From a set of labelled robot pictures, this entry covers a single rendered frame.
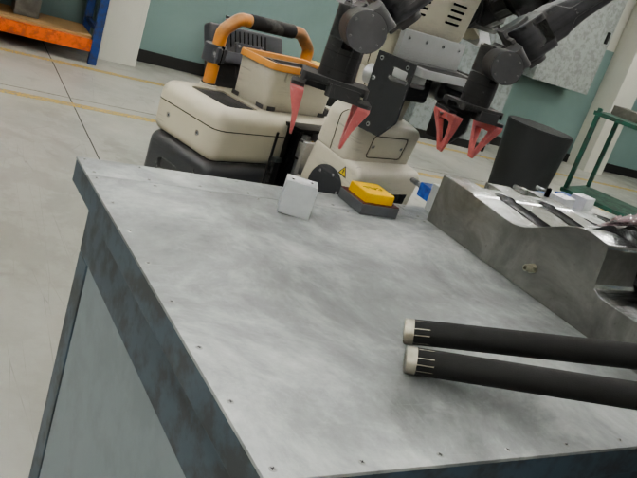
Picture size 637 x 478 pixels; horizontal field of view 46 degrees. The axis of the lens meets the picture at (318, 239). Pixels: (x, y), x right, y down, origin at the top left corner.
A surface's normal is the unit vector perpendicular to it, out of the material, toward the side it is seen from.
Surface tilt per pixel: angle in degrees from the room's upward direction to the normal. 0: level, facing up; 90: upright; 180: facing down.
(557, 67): 90
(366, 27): 90
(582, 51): 90
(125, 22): 90
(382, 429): 0
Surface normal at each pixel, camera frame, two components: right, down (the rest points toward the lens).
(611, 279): 0.48, 0.33
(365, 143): 0.62, 0.56
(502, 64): 0.07, 0.35
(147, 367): -0.84, -0.09
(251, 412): 0.30, -0.90
